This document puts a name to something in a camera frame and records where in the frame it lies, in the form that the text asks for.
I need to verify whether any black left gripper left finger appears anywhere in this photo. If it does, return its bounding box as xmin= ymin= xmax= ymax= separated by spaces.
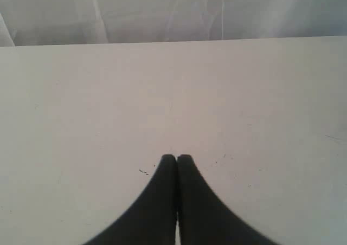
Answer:
xmin=86 ymin=154 xmax=178 ymax=244

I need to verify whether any white backdrop curtain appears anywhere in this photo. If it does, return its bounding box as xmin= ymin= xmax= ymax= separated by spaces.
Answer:
xmin=1 ymin=0 xmax=346 ymax=47

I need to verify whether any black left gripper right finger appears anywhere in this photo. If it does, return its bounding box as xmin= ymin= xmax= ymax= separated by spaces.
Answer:
xmin=177 ymin=154 xmax=274 ymax=244

